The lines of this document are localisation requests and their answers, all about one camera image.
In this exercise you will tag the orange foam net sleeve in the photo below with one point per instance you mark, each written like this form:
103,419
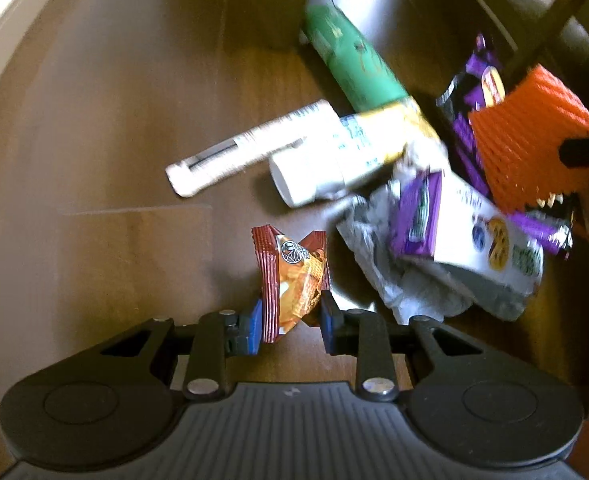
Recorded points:
519,135

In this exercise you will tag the purple snack bag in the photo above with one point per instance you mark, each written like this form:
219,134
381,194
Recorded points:
467,130

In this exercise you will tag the crumpled grey plastic wrapper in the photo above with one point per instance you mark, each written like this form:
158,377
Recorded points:
374,255

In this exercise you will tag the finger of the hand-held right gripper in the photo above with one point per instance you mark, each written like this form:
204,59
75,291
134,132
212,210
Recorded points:
586,152

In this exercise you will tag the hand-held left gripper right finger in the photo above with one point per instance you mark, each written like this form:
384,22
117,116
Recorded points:
328,326

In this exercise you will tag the white plastic bottle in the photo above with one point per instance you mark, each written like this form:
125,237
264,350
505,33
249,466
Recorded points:
324,165

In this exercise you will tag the white tube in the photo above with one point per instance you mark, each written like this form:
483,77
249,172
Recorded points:
234,152

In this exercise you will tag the yellow box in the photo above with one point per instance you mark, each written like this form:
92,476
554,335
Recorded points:
409,125

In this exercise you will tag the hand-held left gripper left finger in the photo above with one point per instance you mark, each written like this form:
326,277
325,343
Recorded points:
252,327

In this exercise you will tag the red orange snack packet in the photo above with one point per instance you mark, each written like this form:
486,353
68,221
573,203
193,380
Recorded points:
294,280

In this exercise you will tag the wooden chair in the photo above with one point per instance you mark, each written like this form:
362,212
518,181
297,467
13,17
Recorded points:
549,20

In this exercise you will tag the green cylindrical can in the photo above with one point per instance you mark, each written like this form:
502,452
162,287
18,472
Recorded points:
359,60

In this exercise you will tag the purple and white carton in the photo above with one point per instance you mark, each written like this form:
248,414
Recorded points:
464,230

